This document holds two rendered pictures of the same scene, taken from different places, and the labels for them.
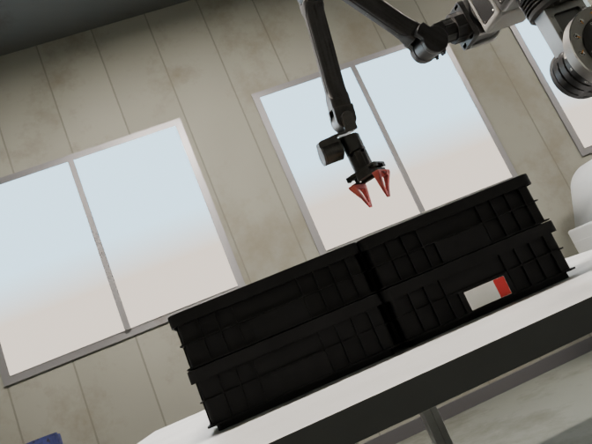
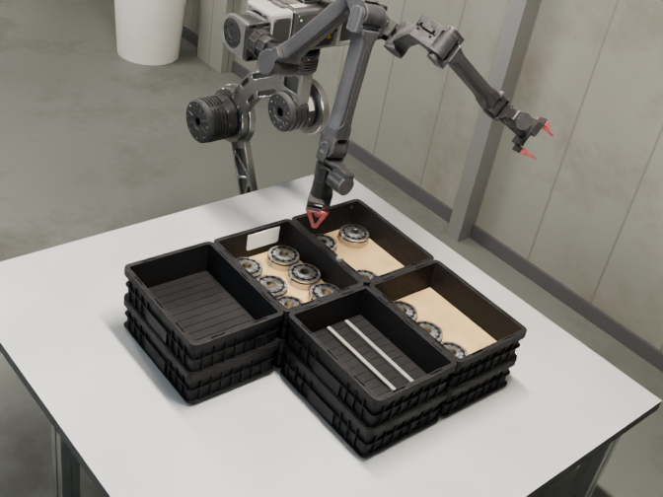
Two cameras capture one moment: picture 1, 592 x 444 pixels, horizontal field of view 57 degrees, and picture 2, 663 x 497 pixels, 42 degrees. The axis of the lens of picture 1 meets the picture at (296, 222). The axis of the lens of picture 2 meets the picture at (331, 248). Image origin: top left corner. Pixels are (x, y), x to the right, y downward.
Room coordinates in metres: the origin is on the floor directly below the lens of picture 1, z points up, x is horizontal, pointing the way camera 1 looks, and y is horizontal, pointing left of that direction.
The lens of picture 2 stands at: (2.70, 1.58, 2.45)
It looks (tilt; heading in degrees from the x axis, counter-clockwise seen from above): 34 degrees down; 234
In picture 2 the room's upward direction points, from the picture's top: 11 degrees clockwise
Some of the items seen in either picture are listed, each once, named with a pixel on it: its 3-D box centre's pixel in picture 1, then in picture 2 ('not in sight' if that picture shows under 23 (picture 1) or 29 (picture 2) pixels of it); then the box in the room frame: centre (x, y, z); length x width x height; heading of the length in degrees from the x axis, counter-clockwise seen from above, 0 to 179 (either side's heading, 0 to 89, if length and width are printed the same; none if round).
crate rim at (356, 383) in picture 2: not in sight; (370, 341); (1.49, 0.17, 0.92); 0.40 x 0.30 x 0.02; 99
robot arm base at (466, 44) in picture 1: (453, 29); (262, 44); (1.50, -0.65, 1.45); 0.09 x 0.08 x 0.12; 10
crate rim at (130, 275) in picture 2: not in sight; (202, 292); (1.85, -0.18, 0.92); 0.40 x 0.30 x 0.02; 99
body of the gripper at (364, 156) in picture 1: (361, 164); (321, 188); (1.47, -0.23, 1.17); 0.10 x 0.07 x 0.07; 53
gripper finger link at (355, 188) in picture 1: (367, 189); (317, 212); (1.49, -0.22, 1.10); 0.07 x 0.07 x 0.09; 53
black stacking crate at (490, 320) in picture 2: (274, 314); (442, 322); (1.20, 0.12, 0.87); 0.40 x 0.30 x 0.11; 99
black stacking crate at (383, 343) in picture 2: not in sight; (367, 355); (1.49, 0.17, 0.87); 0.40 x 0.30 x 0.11; 99
